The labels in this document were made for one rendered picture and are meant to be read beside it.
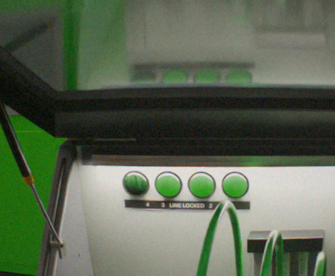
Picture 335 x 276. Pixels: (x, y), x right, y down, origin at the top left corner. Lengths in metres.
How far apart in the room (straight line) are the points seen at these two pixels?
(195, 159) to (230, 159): 0.06
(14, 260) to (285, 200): 2.89
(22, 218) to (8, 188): 0.17
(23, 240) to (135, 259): 2.59
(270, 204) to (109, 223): 0.31
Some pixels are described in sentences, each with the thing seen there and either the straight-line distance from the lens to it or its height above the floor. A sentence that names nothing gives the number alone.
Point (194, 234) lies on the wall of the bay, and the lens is 1.47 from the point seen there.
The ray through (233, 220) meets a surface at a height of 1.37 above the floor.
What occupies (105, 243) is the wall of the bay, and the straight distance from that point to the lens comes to 1.53.
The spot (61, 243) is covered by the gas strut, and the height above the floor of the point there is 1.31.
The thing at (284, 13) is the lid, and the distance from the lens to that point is 0.89.
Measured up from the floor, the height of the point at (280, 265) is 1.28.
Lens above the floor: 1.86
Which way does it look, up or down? 16 degrees down
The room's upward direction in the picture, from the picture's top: 4 degrees counter-clockwise
